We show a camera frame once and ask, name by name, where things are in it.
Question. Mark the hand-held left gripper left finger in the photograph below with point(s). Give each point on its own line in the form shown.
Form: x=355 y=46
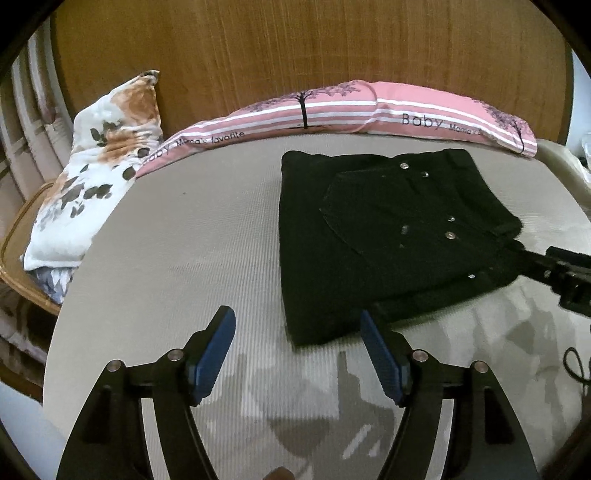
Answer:
x=214 y=355

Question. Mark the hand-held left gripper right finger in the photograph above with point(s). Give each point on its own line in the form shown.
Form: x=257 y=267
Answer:
x=381 y=360

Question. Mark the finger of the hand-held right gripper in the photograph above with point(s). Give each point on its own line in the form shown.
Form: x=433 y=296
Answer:
x=563 y=267

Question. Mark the black pants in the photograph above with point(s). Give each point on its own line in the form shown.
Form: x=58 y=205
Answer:
x=323 y=258

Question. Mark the grey floral cloth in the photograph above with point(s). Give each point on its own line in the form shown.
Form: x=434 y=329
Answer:
x=53 y=281

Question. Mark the floral white pillow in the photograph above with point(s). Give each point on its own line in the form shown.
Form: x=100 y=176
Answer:
x=92 y=184

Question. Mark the wicker chair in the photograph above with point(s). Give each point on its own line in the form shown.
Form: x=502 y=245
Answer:
x=16 y=258

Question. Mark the pink striped pillow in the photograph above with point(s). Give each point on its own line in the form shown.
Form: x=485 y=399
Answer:
x=351 y=110

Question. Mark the beige curtain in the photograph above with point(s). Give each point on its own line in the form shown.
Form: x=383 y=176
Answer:
x=32 y=120

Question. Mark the wooden headboard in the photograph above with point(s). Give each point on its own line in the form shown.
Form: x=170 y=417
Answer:
x=277 y=46

